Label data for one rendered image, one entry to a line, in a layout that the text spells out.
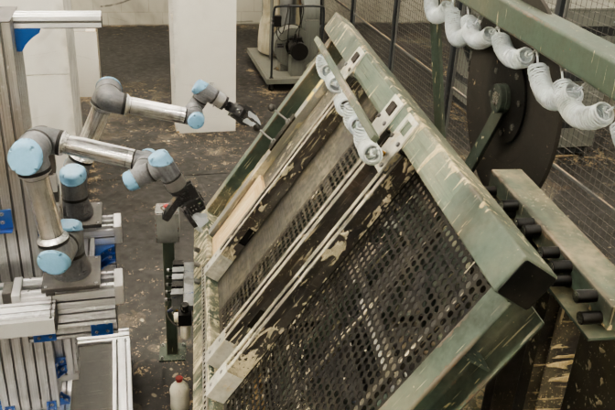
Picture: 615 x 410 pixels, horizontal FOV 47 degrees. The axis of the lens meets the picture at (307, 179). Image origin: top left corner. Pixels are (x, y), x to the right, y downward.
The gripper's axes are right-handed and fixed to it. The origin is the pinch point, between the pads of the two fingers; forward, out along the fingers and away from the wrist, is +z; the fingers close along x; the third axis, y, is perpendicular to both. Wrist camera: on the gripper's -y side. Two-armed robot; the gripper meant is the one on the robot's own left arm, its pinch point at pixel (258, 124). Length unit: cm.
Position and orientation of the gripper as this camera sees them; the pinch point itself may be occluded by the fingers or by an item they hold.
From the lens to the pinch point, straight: 344.3
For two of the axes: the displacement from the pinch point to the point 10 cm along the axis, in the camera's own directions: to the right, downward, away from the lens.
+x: -5.0, 8.6, -0.7
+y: -3.4, -1.3, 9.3
